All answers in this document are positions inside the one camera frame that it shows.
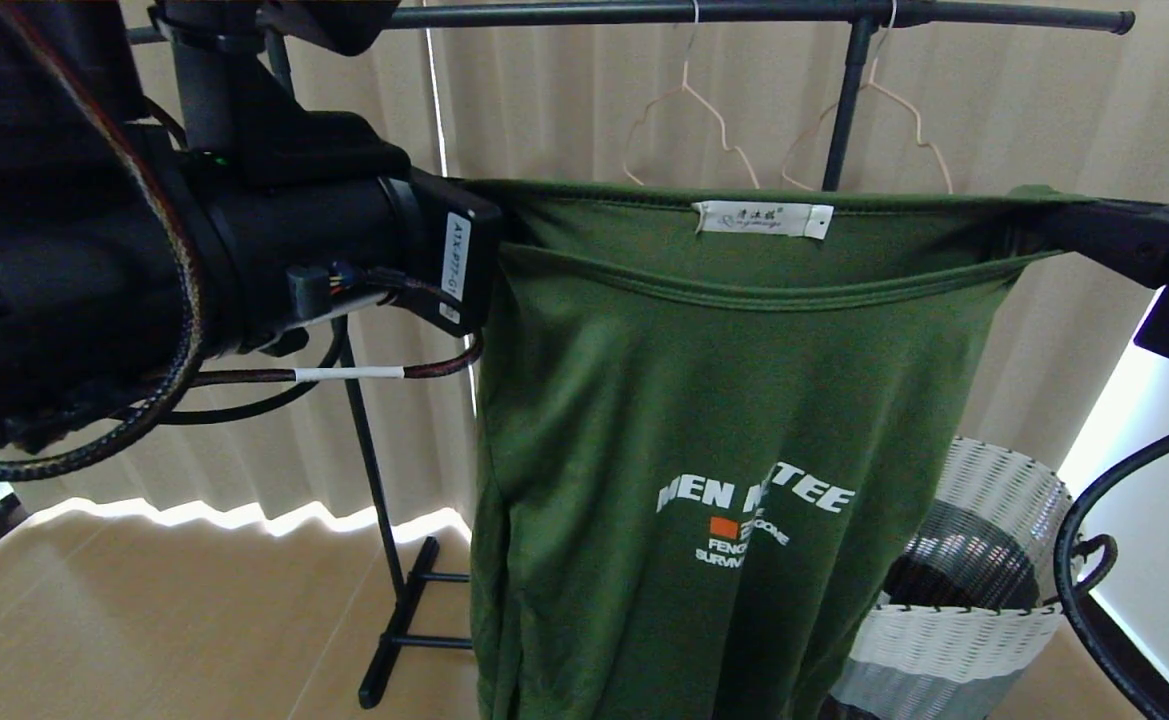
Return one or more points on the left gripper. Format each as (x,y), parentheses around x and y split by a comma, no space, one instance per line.
(324,250)

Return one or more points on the green printed shirt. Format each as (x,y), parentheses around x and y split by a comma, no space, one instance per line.
(664,400)

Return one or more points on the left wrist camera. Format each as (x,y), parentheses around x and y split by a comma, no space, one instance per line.
(244,110)

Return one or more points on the pink clothes hanger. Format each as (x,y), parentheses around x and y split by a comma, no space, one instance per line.
(919,120)
(686,80)

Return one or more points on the black clothes rack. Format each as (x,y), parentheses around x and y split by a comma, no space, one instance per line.
(594,14)

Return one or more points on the beige curtain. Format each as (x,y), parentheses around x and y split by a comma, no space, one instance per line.
(564,100)

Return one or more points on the white laundry basket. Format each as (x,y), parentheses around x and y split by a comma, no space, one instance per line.
(944,650)

